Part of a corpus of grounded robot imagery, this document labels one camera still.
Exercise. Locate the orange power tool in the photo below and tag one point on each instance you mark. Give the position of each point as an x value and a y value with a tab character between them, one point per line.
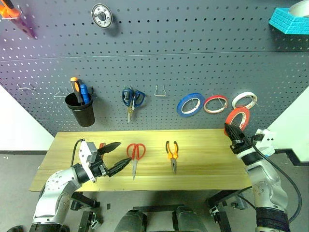
7	9

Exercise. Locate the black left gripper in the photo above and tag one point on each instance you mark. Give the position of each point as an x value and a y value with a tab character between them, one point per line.
99	169

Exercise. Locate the round silver metal disc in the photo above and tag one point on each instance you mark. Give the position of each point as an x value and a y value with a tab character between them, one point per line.
96	13

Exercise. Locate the orange black screwdriver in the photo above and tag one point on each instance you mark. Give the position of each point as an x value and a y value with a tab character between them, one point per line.
76	89

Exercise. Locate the black shoe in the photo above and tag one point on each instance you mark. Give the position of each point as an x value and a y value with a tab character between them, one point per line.
15	229

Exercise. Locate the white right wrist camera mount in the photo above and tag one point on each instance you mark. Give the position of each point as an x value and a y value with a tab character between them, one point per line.
268	140

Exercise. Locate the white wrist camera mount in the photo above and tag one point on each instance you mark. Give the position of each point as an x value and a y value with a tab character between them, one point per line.
84	154
268	140

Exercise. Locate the black metal table leg frame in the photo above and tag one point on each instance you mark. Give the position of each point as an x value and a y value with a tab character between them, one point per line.
84	200
222	217

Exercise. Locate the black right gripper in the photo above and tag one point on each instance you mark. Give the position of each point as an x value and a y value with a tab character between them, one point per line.
242	145

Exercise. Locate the red tape roll white core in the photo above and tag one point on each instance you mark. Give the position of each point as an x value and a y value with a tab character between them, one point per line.
207	102

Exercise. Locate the orange black pliers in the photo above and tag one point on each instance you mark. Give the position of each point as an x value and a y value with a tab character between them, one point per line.
172	159

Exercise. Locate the cyan plastic tray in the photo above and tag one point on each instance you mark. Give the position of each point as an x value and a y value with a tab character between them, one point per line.
287	24

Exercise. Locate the large white tape roll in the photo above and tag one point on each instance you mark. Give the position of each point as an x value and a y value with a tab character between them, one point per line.
299	8

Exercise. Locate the solid red tape roll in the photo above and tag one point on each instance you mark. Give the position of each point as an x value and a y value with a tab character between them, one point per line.
246	113

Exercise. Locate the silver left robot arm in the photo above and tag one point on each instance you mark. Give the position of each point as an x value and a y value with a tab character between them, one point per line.
58	183

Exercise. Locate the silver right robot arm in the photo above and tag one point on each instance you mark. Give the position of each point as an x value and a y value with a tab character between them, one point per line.
263	176

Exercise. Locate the dark grey perforated pegboard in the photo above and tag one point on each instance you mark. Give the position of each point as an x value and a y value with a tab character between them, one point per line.
154	48

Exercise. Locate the black plastic cup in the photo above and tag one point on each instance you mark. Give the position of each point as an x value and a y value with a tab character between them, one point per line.
83	116

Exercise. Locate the small black floor marker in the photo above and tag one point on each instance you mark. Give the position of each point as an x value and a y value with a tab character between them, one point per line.
108	206

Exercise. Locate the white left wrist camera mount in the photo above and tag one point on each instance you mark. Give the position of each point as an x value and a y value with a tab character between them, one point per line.
84	154

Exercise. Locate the blue tape roll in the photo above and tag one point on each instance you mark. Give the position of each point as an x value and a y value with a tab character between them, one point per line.
181	106

